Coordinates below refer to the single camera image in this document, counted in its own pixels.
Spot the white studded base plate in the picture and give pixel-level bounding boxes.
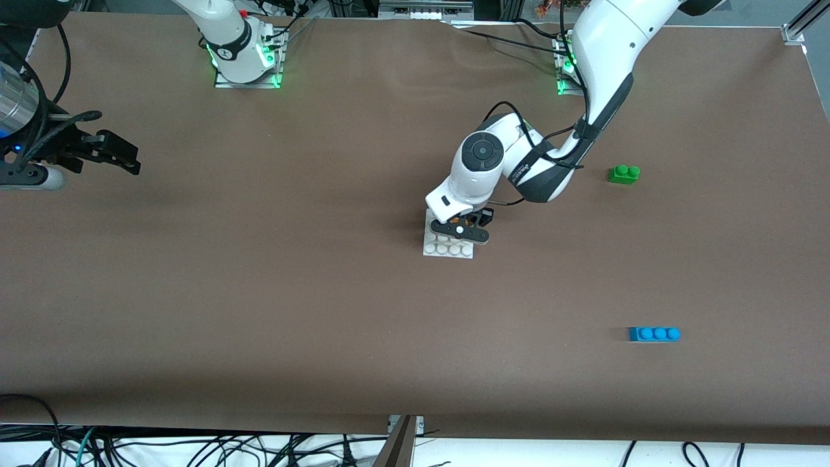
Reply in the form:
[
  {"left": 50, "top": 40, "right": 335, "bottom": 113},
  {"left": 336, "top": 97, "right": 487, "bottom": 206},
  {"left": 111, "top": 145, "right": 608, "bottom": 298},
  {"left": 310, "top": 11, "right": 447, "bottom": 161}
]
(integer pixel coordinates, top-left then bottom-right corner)
[{"left": 423, "top": 209, "right": 475, "bottom": 259}]

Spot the blue three-stud toy block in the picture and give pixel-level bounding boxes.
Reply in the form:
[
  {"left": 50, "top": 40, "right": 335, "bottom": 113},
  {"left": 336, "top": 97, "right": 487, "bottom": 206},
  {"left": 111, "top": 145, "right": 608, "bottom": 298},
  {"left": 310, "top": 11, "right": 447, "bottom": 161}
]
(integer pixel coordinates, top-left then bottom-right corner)
[{"left": 628, "top": 326, "right": 682, "bottom": 343}]

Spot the brown table cover mat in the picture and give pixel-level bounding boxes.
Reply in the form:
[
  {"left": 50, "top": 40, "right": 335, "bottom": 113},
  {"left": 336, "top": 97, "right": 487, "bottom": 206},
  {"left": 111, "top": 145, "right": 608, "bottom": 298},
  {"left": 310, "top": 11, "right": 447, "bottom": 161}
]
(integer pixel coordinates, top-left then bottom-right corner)
[{"left": 0, "top": 13, "right": 830, "bottom": 445}]

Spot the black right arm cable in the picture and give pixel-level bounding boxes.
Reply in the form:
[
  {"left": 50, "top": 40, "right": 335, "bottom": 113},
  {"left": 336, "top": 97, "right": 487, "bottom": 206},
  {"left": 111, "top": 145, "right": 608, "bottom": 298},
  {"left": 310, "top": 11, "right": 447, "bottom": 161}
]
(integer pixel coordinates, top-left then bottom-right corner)
[{"left": 0, "top": 23, "right": 104, "bottom": 163}]

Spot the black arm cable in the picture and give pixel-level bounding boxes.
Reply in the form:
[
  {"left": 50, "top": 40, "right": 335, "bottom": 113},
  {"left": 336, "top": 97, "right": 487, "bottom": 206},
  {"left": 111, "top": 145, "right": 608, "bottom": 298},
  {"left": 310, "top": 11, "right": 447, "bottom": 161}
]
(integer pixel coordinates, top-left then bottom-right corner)
[
  {"left": 0, "top": 23, "right": 104, "bottom": 163},
  {"left": 480, "top": 101, "right": 591, "bottom": 208}
]

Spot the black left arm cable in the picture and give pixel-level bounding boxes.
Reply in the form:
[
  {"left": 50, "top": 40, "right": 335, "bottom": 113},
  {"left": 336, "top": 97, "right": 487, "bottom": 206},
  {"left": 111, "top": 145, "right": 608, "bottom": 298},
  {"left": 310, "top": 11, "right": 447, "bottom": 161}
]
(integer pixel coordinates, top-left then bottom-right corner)
[{"left": 480, "top": 101, "right": 591, "bottom": 208}]

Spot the black cable across mat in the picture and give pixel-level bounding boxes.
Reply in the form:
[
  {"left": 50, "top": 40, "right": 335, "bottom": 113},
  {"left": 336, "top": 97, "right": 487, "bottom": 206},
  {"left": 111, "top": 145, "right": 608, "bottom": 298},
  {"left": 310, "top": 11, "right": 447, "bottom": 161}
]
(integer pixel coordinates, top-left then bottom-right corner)
[{"left": 454, "top": 19, "right": 571, "bottom": 50}]

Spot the aluminium background frame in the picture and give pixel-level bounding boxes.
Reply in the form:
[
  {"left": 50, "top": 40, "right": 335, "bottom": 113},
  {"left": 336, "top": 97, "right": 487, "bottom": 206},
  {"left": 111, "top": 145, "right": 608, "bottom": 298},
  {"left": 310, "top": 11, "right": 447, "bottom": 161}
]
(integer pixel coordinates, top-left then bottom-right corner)
[{"left": 379, "top": 0, "right": 474, "bottom": 19}]

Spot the dark metal stand post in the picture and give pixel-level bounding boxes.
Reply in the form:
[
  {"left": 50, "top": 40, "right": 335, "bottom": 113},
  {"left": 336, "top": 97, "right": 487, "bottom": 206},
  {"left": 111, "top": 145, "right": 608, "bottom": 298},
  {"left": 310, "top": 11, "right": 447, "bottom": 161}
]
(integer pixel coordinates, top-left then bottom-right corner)
[{"left": 373, "top": 415, "right": 416, "bottom": 467}]

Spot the black looped cable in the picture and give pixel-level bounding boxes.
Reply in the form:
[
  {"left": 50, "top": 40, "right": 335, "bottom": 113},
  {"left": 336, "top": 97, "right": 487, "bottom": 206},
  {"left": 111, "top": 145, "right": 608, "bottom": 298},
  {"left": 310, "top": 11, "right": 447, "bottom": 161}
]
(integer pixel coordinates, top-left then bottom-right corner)
[{"left": 0, "top": 394, "right": 64, "bottom": 467}]

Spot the teal cable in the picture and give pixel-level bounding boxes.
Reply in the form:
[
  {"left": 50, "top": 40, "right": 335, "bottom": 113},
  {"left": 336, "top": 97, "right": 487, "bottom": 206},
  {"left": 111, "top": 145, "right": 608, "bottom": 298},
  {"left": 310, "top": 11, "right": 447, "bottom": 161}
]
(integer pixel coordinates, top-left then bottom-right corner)
[{"left": 62, "top": 427, "right": 98, "bottom": 467}]

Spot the aluminium corner frame profile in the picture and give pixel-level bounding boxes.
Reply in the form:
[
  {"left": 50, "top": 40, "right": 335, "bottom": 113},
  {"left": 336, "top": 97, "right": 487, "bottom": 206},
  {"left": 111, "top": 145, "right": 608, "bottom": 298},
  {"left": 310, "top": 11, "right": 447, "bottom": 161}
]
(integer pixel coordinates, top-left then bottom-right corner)
[{"left": 781, "top": 0, "right": 830, "bottom": 46}]

